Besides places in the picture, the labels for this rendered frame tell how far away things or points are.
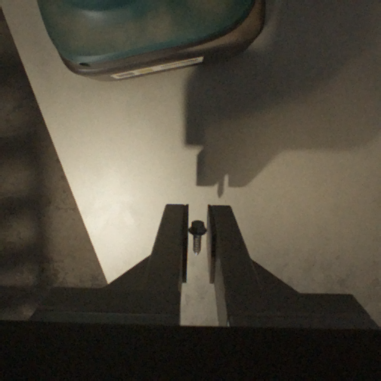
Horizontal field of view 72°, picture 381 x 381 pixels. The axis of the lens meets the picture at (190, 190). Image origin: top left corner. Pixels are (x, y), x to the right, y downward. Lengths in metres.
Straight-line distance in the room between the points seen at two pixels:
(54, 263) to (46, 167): 0.36
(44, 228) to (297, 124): 0.97
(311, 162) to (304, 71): 0.07
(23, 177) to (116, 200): 0.84
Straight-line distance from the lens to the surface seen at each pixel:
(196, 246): 0.17
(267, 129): 0.21
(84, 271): 1.11
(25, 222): 1.11
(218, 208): 0.15
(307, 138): 0.22
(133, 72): 0.17
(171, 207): 0.15
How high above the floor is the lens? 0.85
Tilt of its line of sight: 73 degrees down
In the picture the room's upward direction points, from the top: 178 degrees counter-clockwise
